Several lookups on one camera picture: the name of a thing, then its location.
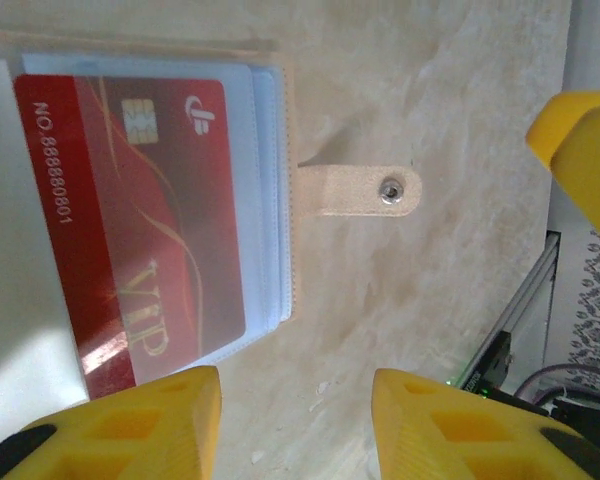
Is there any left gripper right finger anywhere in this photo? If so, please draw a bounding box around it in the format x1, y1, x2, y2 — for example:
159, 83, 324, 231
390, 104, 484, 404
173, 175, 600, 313
372, 368, 600, 480

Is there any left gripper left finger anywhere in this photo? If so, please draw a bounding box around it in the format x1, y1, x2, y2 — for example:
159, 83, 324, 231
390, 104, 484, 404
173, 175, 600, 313
0, 364, 224, 480

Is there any red VIP credit card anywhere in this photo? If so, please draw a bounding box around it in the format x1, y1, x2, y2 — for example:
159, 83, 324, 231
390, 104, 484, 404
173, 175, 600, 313
12, 73, 246, 401

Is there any aluminium table side rail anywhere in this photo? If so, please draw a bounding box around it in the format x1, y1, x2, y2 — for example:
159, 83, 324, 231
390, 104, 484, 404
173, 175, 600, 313
472, 232, 564, 396

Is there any purple cable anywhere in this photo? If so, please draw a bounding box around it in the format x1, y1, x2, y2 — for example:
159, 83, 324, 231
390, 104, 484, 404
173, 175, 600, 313
518, 363, 600, 401

